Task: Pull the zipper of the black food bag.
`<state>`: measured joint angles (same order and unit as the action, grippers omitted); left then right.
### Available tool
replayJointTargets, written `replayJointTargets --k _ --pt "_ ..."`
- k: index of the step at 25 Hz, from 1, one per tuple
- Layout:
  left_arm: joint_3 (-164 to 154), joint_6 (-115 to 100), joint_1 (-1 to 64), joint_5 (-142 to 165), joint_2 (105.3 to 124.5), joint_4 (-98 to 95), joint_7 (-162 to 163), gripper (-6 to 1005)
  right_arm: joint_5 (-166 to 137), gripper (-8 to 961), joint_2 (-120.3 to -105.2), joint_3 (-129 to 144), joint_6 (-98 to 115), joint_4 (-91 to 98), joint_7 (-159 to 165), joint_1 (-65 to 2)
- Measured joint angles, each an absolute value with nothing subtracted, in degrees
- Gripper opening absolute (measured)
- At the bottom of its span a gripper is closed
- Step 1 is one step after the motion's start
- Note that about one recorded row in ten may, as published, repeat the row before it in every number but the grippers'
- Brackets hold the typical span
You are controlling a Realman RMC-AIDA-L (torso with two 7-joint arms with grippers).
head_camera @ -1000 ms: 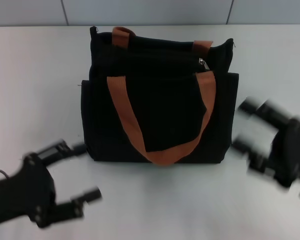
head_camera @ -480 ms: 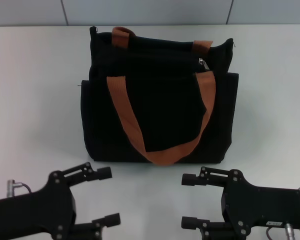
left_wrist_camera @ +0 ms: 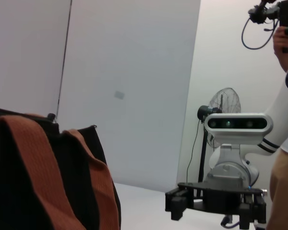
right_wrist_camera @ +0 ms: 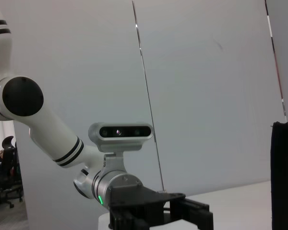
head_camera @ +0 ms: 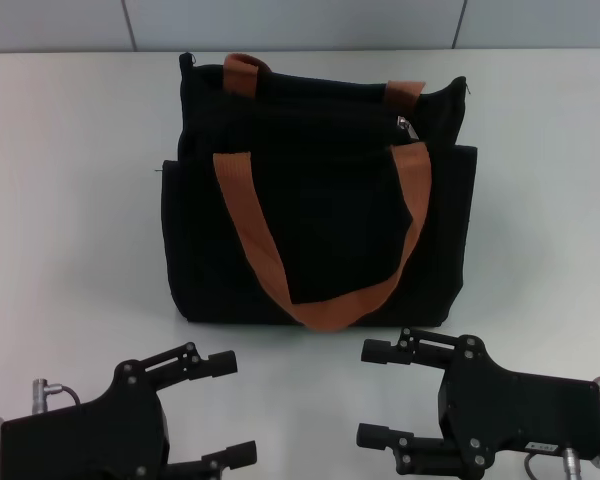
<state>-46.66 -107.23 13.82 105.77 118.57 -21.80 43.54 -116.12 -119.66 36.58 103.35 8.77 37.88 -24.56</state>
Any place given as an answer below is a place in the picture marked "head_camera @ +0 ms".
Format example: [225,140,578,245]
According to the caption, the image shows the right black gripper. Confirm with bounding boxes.
[355,327,600,477]

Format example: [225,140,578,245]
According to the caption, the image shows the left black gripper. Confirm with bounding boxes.
[0,342,259,480]

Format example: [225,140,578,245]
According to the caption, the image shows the black food bag orange handles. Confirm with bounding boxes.
[160,51,480,334]

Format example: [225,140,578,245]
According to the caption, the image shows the silver metal zipper pull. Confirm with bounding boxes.
[397,114,421,146]

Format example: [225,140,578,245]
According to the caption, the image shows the left gripper grey cable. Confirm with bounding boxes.
[31,378,84,416]

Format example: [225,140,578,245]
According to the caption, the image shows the gripper grey cable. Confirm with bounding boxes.
[524,448,582,480]
[31,378,84,416]

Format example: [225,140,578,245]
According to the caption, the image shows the right gripper grey cable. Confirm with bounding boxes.
[524,448,582,480]

